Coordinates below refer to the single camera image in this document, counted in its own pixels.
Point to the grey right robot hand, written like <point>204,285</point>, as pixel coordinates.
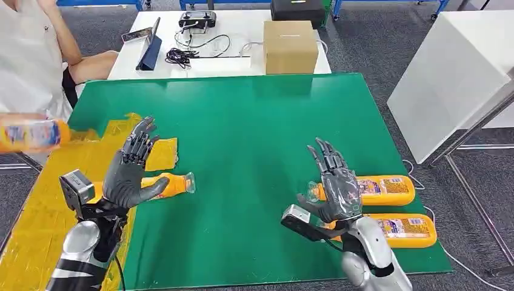
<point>341,197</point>

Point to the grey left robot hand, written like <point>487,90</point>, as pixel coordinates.
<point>124,180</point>

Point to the orange drink bottle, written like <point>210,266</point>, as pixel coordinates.
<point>32,134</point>
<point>172,185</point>
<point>405,231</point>
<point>389,190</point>

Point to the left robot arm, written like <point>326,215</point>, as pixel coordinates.
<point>78,245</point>

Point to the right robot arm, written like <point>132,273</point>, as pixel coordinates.
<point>373,241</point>

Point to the small yellow sheet patch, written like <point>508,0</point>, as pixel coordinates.
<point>162,154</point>

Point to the green table mat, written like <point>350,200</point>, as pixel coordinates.
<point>249,140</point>

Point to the tablet in blue case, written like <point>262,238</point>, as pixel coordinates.
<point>150,54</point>

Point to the white table steel legs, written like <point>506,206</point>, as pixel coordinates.
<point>445,80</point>

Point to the person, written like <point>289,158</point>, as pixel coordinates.
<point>24,60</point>

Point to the brown cardboard box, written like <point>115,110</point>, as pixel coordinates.
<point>291,48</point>

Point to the black handheld controller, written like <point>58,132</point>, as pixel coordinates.
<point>197,19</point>

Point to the blue metal rack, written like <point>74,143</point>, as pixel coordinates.
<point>184,4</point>
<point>96,2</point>

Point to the white work table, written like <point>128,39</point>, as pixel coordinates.
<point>225,24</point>

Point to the black case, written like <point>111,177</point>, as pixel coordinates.
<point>297,12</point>

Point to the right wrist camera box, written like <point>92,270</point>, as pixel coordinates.
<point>299,219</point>

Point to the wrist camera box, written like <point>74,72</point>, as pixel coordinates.
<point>299,219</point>
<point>76,188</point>

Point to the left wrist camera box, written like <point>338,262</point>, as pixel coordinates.
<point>76,188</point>

